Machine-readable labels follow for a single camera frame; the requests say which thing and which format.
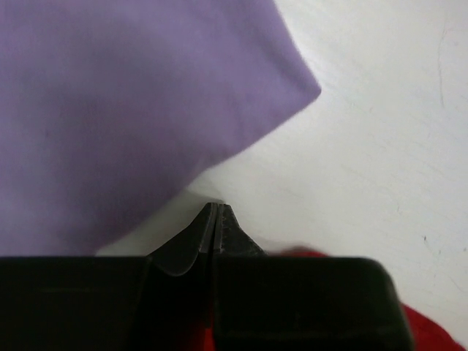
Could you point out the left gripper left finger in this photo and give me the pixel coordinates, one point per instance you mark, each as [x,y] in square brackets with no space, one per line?
[152,302]

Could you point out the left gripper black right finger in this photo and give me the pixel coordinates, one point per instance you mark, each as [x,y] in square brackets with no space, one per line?
[265,301]

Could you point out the red t shirt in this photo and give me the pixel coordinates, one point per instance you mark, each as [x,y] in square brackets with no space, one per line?
[428,334]

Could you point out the purple t shirt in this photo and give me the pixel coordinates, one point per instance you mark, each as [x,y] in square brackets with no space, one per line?
[110,108]

